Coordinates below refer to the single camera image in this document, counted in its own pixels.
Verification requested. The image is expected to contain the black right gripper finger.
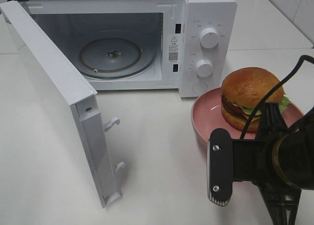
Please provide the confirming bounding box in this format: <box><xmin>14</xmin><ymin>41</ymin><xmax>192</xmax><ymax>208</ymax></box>
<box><xmin>207</xmin><ymin>128</ymin><xmax>233</xmax><ymax>207</ymax></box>
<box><xmin>255</xmin><ymin>102</ymin><xmax>288</xmax><ymax>142</ymax></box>

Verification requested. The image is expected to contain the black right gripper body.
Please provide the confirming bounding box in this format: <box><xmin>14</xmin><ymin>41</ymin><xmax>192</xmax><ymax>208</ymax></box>
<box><xmin>233</xmin><ymin>139</ymin><xmax>301</xmax><ymax>225</ymax></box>

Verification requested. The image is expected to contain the pink plate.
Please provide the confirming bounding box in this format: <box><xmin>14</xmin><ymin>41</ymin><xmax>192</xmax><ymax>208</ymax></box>
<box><xmin>190</xmin><ymin>87</ymin><xmax>305</xmax><ymax>150</ymax></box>

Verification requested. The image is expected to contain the burger with lettuce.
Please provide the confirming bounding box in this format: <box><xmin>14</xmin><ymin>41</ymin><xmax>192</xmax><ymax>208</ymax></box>
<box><xmin>221</xmin><ymin>67</ymin><xmax>280</xmax><ymax>130</ymax></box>

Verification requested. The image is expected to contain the round door release button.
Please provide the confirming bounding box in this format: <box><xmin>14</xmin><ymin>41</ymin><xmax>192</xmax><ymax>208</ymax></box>
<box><xmin>192</xmin><ymin>82</ymin><xmax>208</xmax><ymax>95</ymax></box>

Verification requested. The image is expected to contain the white microwave door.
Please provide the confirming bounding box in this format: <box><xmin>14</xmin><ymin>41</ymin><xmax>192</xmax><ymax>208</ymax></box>
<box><xmin>0</xmin><ymin>1</ymin><xmax>125</xmax><ymax>207</ymax></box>

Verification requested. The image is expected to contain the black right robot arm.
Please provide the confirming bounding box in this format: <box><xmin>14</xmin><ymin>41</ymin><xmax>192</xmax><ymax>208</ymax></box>
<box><xmin>207</xmin><ymin>102</ymin><xmax>314</xmax><ymax>225</ymax></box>

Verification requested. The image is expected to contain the white lower timer knob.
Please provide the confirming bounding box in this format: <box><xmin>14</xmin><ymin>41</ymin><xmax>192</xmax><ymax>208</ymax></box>
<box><xmin>195</xmin><ymin>59</ymin><xmax>213</xmax><ymax>77</ymax></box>

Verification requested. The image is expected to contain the white upper power knob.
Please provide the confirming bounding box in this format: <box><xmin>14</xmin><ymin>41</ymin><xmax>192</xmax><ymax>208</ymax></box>
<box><xmin>199</xmin><ymin>27</ymin><xmax>220</xmax><ymax>49</ymax></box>

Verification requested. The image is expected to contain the white microwave oven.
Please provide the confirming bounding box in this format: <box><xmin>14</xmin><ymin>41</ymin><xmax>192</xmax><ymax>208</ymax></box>
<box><xmin>6</xmin><ymin>0</ymin><xmax>237</xmax><ymax>97</ymax></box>

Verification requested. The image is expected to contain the warning label sticker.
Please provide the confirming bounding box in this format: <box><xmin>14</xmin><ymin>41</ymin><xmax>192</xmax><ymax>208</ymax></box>
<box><xmin>167</xmin><ymin>34</ymin><xmax>182</xmax><ymax>62</ymax></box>

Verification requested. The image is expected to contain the glass microwave turntable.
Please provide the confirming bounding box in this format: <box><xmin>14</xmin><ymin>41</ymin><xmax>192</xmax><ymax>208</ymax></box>
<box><xmin>77</xmin><ymin>38</ymin><xmax>157</xmax><ymax>79</ymax></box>

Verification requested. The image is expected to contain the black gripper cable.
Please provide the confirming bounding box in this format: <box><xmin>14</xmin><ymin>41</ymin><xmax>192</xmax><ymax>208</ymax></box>
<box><xmin>239</xmin><ymin>54</ymin><xmax>314</xmax><ymax>140</ymax></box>

